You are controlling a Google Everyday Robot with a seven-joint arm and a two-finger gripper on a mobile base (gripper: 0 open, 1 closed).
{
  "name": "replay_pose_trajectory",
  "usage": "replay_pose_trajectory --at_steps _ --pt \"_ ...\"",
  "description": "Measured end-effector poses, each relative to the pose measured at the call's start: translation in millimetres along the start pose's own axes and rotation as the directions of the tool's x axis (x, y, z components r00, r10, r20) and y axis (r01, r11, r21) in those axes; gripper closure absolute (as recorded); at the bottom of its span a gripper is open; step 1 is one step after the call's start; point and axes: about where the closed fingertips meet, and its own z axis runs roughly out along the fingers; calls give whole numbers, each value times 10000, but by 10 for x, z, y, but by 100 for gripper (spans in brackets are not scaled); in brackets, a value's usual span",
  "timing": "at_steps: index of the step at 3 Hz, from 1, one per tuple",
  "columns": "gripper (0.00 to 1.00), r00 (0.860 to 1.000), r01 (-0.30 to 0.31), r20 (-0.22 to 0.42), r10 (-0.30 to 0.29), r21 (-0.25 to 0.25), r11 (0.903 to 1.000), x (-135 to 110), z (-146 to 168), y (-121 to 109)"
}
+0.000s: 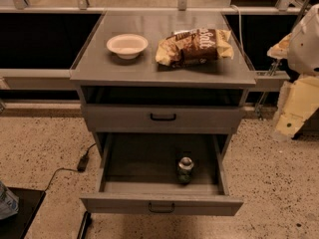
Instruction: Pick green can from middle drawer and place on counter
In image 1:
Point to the brown yellow chip bag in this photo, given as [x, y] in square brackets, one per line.
[194, 47]

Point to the black tray on floor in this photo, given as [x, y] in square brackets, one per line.
[17, 226]

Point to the grey drawer cabinet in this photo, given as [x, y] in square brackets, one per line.
[102, 78]

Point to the white paper bowl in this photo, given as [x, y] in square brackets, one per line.
[127, 46]

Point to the black power adapter with cable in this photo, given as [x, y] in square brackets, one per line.
[81, 166]

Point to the blue white plastic bag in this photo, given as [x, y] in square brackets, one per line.
[9, 202]

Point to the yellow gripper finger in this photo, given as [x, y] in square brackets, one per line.
[300, 104]
[280, 50]

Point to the green soda can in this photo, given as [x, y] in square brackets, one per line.
[184, 170]

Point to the open grey lower drawer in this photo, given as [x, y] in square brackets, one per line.
[138, 175]

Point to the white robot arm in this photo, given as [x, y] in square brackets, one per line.
[303, 53]

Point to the closed grey upper drawer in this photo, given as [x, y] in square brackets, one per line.
[162, 119]

